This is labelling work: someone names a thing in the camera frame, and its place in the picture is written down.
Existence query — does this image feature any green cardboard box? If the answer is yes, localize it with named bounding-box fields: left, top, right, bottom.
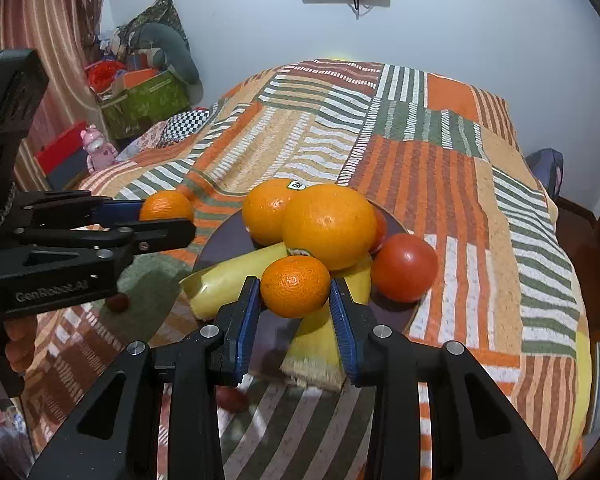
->
left=100, top=70, right=191, bottom=141

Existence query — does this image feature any small tangerine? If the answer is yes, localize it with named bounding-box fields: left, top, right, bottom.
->
left=139, top=190, right=195, bottom=223
left=260, top=255, right=332, bottom=319

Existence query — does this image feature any large orange with white sticker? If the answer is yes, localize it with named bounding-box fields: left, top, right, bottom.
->
left=241, top=178, right=307, bottom=247

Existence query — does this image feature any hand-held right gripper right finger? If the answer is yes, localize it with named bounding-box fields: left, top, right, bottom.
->
left=329, top=277, right=558, bottom=480

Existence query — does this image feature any orange cardboard box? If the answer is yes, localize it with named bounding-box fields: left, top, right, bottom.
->
left=115, top=67, right=159, bottom=89

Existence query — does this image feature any black white checkered cloth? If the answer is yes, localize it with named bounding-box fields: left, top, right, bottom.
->
left=159, top=108, right=211, bottom=147

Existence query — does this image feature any red tomato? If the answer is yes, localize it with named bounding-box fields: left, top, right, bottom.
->
left=371, top=232, right=439, bottom=303
left=369, top=207, right=388, bottom=255

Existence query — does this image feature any red plastic bag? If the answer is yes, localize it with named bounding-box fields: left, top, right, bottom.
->
left=86, top=60, right=126, bottom=92

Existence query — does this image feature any striped patchwork blanket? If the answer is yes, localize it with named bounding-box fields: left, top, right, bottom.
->
left=20, top=58, right=593, bottom=480

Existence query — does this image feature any dark floral cushion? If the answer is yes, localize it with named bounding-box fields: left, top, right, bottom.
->
left=117, top=0, right=188, bottom=46

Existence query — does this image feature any blue backpack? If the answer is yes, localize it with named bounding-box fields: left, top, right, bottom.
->
left=525, top=148, right=565, bottom=196

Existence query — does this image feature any red box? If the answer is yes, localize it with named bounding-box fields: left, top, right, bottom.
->
left=34, top=121, right=88, bottom=173

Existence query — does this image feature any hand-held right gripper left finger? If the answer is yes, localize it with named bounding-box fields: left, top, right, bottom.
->
left=27, top=276, right=263, bottom=480

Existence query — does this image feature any pink plush toy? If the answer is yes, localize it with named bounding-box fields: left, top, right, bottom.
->
left=80, top=124, right=118, bottom=172

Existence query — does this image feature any dark purple plate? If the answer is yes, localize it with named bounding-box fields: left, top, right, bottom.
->
left=194, top=199, right=432, bottom=381

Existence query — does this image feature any striped brown curtain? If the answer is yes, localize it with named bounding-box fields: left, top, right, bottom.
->
left=0, top=0, right=108, bottom=191

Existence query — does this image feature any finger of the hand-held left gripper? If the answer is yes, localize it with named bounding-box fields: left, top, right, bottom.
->
left=0, top=217, right=197, bottom=287
left=14, top=189, right=147, bottom=229

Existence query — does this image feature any grey plush pillow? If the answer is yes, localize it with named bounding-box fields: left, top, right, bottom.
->
left=130, top=22, right=201, bottom=86

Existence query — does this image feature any floral patterned quilt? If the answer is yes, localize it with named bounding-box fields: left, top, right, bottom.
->
left=115, top=120, right=181, bottom=162

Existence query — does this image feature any person's left hand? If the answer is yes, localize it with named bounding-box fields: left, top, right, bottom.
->
left=4, top=316, right=39, bottom=374

